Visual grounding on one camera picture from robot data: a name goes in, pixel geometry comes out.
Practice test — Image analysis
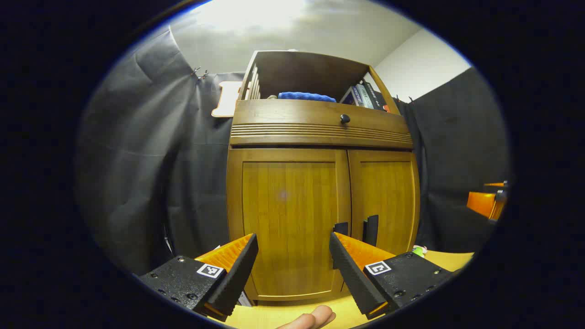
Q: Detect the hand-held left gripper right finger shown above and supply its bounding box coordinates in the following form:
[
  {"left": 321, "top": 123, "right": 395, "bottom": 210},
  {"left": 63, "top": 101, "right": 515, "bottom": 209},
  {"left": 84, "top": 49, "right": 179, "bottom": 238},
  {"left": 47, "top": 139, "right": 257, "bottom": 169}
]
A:
[{"left": 329, "top": 232, "right": 457, "bottom": 320}]

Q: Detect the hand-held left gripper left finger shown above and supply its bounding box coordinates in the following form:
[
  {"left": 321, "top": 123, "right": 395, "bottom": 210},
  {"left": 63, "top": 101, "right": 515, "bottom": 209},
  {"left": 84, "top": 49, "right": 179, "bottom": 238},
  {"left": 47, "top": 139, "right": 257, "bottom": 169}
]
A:
[{"left": 137, "top": 233, "right": 259, "bottom": 323}]

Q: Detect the wooden shoe cabinet door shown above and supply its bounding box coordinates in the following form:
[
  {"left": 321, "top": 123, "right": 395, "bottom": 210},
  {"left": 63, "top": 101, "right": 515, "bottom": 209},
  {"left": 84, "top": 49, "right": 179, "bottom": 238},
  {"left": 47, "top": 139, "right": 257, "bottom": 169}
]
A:
[
  {"left": 227, "top": 147, "right": 351, "bottom": 301},
  {"left": 347, "top": 150, "right": 420, "bottom": 256}
]

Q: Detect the wooden double-door shoe cabinet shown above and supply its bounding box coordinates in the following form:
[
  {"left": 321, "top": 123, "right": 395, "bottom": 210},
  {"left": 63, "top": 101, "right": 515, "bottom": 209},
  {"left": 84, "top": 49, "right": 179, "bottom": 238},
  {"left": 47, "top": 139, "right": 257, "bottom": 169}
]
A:
[{"left": 226, "top": 49, "right": 421, "bottom": 302}]

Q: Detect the black backdrop cloth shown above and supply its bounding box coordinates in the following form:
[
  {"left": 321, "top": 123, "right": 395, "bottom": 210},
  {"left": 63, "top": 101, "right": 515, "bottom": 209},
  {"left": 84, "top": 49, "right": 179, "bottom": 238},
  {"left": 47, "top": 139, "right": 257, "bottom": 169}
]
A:
[{"left": 75, "top": 25, "right": 510, "bottom": 275}]

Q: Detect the grey book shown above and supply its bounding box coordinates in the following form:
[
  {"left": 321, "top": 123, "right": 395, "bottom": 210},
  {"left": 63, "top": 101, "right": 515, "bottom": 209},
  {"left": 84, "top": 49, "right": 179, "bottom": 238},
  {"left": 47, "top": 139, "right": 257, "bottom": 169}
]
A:
[{"left": 354, "top": 83, "right": 375, "bottom": 109}]

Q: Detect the dark blue book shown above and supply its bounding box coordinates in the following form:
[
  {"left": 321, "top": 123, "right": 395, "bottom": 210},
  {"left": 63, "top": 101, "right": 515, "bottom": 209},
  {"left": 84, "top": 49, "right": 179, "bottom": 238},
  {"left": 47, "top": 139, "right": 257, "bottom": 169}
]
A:
[{"left": 340, "top": 86, "right": 362, "bottom": 106}]

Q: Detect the wooden drawer front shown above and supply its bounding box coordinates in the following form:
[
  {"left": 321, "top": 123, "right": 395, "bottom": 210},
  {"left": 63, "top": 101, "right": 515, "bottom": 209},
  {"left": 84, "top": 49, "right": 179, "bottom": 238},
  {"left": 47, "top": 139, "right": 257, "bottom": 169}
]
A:
[{"left": 230, "top": 99, "right": 414, "bottom": 150}]

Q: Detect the blue folded cloth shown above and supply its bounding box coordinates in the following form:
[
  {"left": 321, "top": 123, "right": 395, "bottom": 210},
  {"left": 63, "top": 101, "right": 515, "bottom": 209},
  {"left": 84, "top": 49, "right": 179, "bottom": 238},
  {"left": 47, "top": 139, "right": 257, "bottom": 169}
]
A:
[{"left": 278, "top": 91, "right": 337, "bottom": 103}]

